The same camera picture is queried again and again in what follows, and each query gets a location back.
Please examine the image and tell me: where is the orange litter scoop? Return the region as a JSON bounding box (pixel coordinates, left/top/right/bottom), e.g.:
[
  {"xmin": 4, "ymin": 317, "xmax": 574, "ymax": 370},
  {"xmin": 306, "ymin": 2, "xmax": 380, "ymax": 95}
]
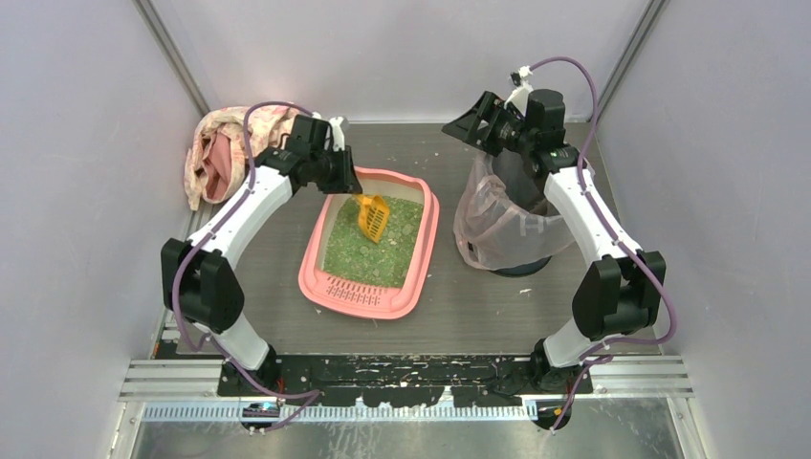
[{"xmin": 353, "ymin": 194, "xmax": 390, "ymax": 244}]

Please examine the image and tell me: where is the pink plastic trash bag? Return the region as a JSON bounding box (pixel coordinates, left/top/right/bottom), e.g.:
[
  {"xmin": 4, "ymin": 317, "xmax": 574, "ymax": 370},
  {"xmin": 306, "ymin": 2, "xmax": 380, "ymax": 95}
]
[{"xmin": 452, "ymin": 151, "xmax": 574, "ymax": 272}]

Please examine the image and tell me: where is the pink litter box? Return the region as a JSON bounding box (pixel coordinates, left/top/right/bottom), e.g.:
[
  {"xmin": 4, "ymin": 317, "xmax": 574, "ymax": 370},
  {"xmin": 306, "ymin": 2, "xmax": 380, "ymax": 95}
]
[{"xmin": 298, "ymin": 166, "xmax": 440, "ymax": 320}]

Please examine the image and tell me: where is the dark round trash bin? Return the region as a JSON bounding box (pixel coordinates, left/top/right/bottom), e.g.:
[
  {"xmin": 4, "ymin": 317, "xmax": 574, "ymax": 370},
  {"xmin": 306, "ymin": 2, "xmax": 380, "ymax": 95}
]
[{"xmin": 492, "ymin": 256, "xmax": 552, "ymax": 277}]

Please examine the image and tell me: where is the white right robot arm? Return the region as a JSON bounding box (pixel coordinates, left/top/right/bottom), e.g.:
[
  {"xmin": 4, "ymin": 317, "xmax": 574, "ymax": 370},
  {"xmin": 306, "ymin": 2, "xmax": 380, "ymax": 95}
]
[{"xmin": 442, "ymin": 89, "xmax": 666, "ymax": 389}]

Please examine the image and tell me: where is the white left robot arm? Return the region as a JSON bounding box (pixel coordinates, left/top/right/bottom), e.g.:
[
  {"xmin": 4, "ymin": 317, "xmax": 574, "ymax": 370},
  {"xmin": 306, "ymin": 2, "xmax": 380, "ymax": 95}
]
[{"xmin": 161, "ymin": 115, "xmax": 362, "ymax": 389}]

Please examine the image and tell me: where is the green cat litter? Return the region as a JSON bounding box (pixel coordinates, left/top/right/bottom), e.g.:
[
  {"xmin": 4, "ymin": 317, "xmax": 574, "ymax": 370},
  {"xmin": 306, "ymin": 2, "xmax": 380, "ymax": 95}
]
[{"xmin": 322, "ymin": 196, "xmax": 424, "ymax": 288}]

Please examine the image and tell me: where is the pink floral cloth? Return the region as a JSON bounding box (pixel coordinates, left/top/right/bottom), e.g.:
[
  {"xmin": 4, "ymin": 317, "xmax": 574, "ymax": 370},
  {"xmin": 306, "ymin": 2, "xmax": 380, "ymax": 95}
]
[{"xmin": 184, "ymin": 101, "xmax": 311, "ymax": 211}]

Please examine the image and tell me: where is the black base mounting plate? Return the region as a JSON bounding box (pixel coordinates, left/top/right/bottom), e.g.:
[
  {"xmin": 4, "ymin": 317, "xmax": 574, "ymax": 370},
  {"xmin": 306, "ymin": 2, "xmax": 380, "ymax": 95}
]
[{"xmin": 218, "ymin": 353, "xmax": 594, "ymax": 410}]

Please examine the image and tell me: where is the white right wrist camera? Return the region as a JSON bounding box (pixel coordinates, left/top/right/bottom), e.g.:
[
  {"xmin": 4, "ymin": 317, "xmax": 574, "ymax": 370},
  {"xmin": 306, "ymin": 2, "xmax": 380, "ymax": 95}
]
[{"xmin": 505, "ymin": 66, "xmax": 534, "ymax": 115}]

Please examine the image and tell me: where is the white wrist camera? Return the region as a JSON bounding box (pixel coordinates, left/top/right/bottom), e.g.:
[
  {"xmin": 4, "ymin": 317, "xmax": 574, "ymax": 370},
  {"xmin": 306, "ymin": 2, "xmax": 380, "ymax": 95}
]
[
  {"xmin": 328, "ymin": 117, "xmax": 348, "ymax": 151},
  {"xmin": 505, "ymin": 66, "xmax": 534, "ymax": 115}
]

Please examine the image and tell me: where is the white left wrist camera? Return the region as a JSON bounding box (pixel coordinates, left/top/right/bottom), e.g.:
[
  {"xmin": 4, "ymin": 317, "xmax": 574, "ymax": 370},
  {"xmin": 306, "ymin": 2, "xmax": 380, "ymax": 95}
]
[{"xmin": 328, "ymin": 117, "xmax": 348, "ymax": 151}]

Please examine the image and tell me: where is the aluminium front rail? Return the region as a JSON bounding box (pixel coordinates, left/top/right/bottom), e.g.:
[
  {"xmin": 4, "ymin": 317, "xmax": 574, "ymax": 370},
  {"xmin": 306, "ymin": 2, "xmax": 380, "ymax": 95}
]
[{"xmin": 110, "ymin": 354, "xmax": 706, "ymax": 458}]

